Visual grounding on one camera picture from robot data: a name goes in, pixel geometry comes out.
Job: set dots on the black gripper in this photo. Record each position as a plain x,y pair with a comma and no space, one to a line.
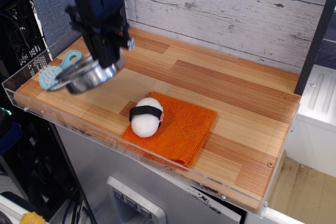
104,28

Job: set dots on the white plush sushi toy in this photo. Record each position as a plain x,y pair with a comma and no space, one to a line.
146,117

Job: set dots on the blue fabric panel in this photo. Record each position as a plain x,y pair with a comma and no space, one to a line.
55,22

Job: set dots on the black vertical post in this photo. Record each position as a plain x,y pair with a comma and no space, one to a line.
319,34

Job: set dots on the black plastic crate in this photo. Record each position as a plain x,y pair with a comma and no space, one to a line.
21,39

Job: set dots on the stainless steel cabinet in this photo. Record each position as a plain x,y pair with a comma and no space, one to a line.
93,163

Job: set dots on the white metal box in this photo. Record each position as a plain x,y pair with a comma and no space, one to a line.
311,139

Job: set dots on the light blue brush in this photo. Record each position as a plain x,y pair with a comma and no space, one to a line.
47,75

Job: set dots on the orange towel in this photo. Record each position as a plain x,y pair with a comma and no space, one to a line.
182,133

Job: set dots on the stainless steel pot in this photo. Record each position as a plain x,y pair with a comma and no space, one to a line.
86,74

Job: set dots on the clear acrylic table guard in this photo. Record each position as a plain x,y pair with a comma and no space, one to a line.
255,106

